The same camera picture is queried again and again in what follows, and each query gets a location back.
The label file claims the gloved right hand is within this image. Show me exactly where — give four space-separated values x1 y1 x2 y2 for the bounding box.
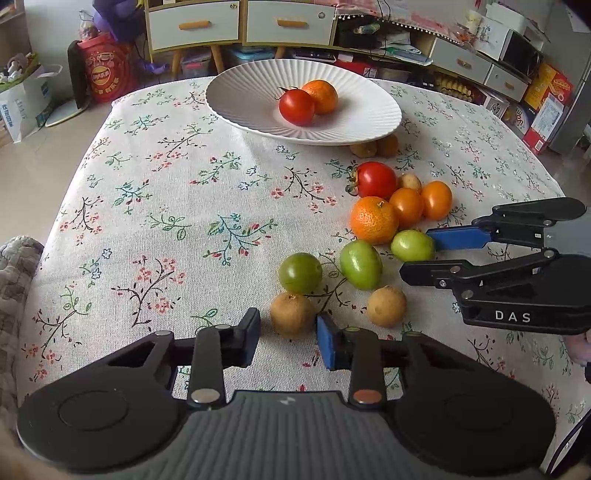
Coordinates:
563 330 591 366

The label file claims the low side cabinet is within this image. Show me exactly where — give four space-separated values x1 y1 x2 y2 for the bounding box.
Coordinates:
426 37 528 102

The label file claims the wooden cabinet with drawers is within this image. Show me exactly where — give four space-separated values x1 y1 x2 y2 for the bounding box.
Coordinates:
143 0 337 80

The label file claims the red box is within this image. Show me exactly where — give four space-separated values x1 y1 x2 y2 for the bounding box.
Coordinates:
335 59 378 78

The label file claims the pink cloth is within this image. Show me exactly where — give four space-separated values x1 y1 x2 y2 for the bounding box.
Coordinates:
325 0 473 40

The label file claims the orange mandarin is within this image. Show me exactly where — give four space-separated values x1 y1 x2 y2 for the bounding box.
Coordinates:
301 79 339 115
349 196 400 245

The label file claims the orange mandarin front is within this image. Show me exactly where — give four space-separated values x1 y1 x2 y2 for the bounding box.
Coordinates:
349 196 400 245

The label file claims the floral tablecloth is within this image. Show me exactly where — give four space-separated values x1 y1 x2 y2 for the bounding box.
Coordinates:
16 77 590 479

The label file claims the green tomato oval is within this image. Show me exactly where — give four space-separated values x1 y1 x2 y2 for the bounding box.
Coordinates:
339 240 383 291

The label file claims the clear storage box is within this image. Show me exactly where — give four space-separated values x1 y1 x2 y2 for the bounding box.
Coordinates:
180 48 211 79

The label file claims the green tomato small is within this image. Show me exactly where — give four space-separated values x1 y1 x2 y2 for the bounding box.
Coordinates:
279 252 322 295

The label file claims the red tomato with stem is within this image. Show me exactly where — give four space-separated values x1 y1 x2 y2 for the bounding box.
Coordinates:
346 161 398 200

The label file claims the orange tomato oval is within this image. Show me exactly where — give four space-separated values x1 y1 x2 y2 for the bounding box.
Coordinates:
421 181 454 221

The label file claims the purple plush toy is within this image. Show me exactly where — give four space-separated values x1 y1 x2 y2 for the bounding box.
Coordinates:
92 0 146 43

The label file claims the yellow-orange fruit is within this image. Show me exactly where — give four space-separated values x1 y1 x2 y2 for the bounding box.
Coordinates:
377 134 399 158

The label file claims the red snack bucket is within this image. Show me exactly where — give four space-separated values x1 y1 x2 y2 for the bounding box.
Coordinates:
78 32 135 103

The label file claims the white paper bag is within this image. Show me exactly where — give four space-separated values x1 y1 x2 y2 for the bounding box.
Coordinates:
1 64 63 143

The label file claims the orange tomato round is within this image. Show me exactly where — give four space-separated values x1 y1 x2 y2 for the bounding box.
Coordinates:
389 188 425 229

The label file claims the brown longan front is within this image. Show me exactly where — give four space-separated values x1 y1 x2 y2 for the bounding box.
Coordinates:
367 285 408 328

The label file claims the brown longan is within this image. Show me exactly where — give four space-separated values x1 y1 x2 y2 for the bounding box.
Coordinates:
367 285 408 328
270 292 315 338
399 173 423 193
349 141 378 159

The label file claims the grey knitted cushion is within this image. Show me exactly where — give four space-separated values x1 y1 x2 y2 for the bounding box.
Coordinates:
0 236 44 425

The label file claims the white ribbed plate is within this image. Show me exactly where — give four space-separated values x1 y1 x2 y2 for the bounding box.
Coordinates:
205 59 402 146

